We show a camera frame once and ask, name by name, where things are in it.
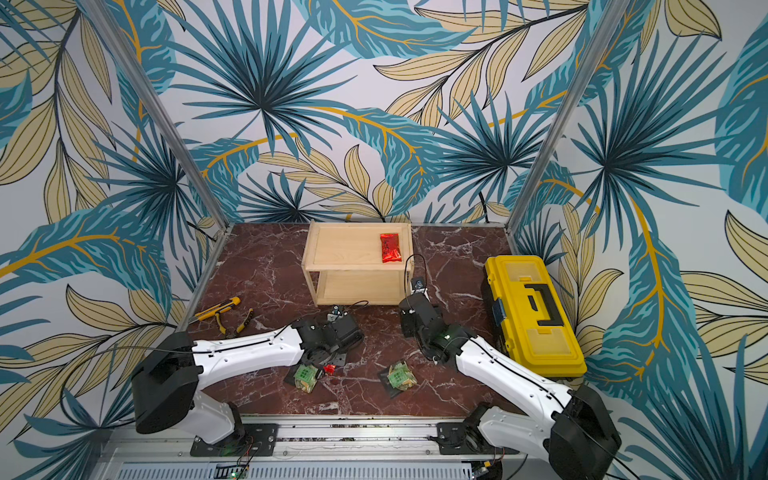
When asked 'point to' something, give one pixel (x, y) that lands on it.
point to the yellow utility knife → (220, 308)
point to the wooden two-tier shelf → (343, 266)
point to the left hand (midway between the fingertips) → (333, 356)
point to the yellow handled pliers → (223, 329)
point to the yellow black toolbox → (531, 315)
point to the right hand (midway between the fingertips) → (415, 309)
